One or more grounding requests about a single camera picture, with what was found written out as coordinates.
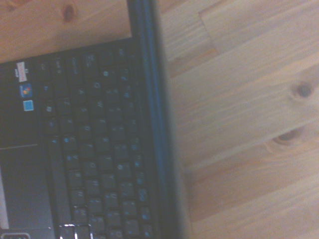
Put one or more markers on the black ASUS laptop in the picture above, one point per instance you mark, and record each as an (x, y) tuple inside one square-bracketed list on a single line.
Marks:
[(87, 137)]

